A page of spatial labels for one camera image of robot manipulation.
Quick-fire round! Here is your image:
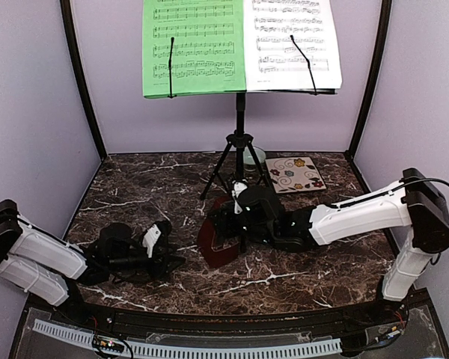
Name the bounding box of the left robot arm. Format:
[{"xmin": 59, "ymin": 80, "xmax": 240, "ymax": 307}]
[{"xmin": 0, "ymin": 199, "xmax": 185, "ymax": 326}]

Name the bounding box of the floral square plate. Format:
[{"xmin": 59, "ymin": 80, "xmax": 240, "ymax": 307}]
[{"xmin": 265, "ymin": 156, "xmax": 326, "ymax": 194}]

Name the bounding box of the green ceramic bowl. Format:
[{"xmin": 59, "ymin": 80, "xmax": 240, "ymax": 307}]
[{"xmin": 242, "ymin": 146, "xmax": 267, "ymax": 171}]

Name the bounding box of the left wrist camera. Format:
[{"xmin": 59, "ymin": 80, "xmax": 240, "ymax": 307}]
[{"xmin": 139, "ymin": 220, "xmax": 172, "ymax": 259}]

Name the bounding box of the black music stand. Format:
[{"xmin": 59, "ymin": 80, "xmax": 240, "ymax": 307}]
[{"xmin": 168, "ymin": 35, "xmax": 337, "ymax": 254}]

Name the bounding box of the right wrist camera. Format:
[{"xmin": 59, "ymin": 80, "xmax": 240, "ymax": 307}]
[{"xmin": 231, "ymin": 179, "xmax": 248, "ymax": 215}]

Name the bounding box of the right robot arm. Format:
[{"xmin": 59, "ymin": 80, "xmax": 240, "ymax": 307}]
[{"xmin": 207, "ymin": 168, "xmax": 449, "ymax": 325}]

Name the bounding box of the green sheet music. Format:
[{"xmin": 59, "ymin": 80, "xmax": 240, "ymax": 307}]
[{"xmin": 142, "ymin": 1, "xmax": 246, "ymax": 99}]

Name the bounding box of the white sheet music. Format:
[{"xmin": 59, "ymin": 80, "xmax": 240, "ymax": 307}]
[{"xmin": 243, "ymin": 0, "xmax": 342, "ymax": 92}]

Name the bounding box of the white slotted cable duct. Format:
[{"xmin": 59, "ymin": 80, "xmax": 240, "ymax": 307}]
[{"xmin": 32, "ymin": 319, "xmax": 342, "ymax": 358}]

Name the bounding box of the brown wooden metronome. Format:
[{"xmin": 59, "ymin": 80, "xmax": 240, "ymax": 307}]
[{"xmin": 197, "ymin": 196, "xmax": 240, "ymax": 269}]

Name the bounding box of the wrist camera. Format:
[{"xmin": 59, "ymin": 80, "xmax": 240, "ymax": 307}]
[
  {"xmin": 231, "ymin": 179, "xmax": 248, "ymax": 215},
  {"xmin": 139, "ymin": 220, "xmax": 172, "ymax": 259}
]

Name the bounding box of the black front rail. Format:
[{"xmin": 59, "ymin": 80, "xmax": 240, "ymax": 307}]
[{"xmin": 85, "ymin": 302, "xmax": 396, "ymax": 336}]

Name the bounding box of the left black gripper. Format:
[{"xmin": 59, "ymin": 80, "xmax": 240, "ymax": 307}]
[{"xmin": 108, "ymin": 244, "xmax": 186, "ymax": 281}]

